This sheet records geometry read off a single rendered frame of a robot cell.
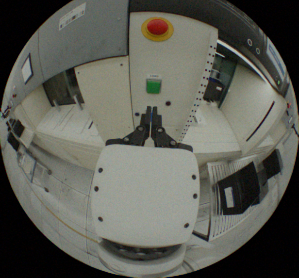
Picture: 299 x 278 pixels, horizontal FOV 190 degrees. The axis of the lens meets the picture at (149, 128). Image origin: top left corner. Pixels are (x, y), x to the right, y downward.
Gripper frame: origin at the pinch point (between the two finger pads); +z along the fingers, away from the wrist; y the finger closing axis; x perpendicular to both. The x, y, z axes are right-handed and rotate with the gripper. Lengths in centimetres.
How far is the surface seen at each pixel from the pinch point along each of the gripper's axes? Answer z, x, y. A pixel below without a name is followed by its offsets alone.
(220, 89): 64, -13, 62
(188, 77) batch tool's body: 13.0, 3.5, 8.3
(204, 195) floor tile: -13, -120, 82
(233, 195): -17, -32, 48
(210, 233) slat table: -41, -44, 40
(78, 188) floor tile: -21, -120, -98
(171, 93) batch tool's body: 13.0, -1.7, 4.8
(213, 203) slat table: -19, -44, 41
